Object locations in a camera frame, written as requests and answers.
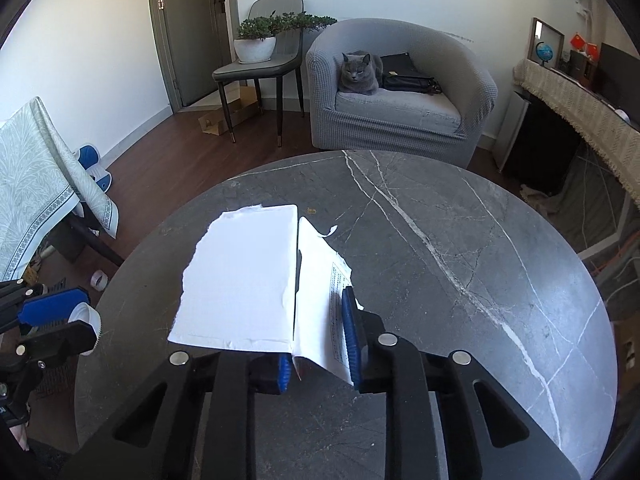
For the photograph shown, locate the small white jar lid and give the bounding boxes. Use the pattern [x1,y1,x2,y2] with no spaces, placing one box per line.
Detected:
[67,302,102,356]

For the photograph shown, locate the torn white cardboard box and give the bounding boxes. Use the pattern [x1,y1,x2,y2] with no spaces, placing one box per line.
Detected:
[167,205,352,382]

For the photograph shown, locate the left hand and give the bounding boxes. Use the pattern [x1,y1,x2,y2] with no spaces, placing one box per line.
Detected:
[10,424,29,452]

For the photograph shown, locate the white tape roll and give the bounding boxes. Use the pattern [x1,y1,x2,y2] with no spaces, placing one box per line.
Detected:
[90,270,108,292]

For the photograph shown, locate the round grey marble table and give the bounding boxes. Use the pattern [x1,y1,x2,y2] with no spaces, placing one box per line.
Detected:
[72,148,620,480]

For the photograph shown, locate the white patterned cloth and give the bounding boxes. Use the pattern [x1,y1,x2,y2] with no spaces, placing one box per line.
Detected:
[1,98,119,281]

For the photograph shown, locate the blue white slippers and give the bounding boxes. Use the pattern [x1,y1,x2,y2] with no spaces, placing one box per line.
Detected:
[75,144,113,193]

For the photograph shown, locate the cardboard box on floor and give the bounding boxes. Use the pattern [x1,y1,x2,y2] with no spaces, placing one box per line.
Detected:
[197,84,262,137]

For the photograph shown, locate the grey armchair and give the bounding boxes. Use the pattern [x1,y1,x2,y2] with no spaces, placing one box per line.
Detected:
[306,18,498,167]

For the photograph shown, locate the grey cat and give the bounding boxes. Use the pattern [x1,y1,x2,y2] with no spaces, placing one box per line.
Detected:
[338,51,383,96]

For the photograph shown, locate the black bag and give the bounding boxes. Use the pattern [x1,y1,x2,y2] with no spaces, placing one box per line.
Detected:
[381,52,442,96]

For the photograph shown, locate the grey door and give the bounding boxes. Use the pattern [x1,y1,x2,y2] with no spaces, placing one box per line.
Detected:
[149,0,232,112]

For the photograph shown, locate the grey dining chair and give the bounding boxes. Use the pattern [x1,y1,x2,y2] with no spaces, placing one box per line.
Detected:
[212,29,305,148]

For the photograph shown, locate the beige fringed table cloth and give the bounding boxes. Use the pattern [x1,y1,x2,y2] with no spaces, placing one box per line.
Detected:
[513,58,640,205]

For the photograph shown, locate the potted green plant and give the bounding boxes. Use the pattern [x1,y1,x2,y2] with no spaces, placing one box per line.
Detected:
[233,11,337,64]

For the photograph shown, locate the small blue globe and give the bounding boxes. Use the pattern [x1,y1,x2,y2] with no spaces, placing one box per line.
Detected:
[534,41,554,66]

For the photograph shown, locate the black monitor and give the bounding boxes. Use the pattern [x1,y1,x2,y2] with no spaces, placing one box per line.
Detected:
[592,44,640,122]

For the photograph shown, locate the small red flags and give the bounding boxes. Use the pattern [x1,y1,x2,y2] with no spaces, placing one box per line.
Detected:
[570,32,599,62]

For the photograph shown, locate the wooden picture frame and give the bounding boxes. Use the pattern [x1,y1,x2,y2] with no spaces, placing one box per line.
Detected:
[527,18,564,68]

